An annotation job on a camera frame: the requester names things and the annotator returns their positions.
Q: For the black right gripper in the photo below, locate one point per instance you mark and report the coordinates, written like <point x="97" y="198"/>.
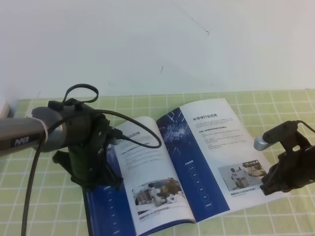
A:
<point x="294" y="170"/>

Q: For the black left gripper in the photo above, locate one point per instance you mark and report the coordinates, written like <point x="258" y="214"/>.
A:
<point x="87" y="138"/>

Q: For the blue robot brochure book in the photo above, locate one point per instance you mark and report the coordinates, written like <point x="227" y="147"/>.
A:
<point x="205" y="168"/>

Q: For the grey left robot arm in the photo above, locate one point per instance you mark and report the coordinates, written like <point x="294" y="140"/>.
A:
<point x="45" y="125"/>

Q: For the white box at left edge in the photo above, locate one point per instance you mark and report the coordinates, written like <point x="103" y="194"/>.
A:
<point x="4" y="108"/>

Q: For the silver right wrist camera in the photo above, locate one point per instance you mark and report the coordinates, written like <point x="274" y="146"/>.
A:
<point x="286" y="133"/>

